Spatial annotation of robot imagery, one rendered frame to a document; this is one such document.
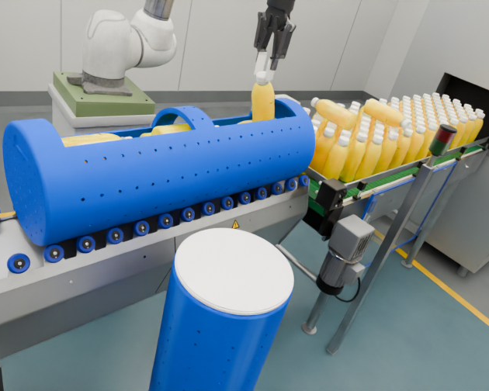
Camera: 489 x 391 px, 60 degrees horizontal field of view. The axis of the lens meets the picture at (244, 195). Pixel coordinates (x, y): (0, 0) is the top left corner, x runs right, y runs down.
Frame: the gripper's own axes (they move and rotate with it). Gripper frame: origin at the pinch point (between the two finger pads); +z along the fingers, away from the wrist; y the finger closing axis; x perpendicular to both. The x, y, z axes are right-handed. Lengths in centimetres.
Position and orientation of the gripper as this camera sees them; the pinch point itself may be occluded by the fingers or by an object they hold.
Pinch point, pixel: (265, 67)
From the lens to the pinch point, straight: 130.2
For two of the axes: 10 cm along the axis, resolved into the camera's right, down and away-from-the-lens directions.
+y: 6.4, 5.2, -5.6
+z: -2.1, 8.3, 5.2
